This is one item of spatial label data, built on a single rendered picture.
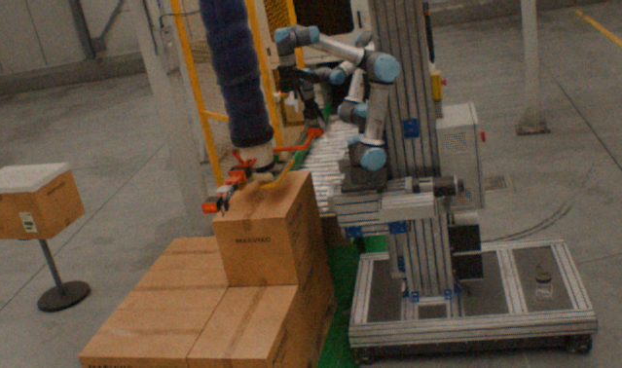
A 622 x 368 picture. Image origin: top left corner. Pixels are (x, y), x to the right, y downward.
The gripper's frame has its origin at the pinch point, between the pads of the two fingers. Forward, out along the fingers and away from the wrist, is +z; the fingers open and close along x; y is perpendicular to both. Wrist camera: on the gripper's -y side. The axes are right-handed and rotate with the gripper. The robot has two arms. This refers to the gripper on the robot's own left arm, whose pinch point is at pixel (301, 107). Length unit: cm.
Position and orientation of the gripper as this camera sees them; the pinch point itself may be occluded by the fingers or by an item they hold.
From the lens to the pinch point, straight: 288.7
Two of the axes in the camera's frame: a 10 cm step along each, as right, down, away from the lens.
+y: -9.7, 1.0, 2.2
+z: 1.8, 9.1, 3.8
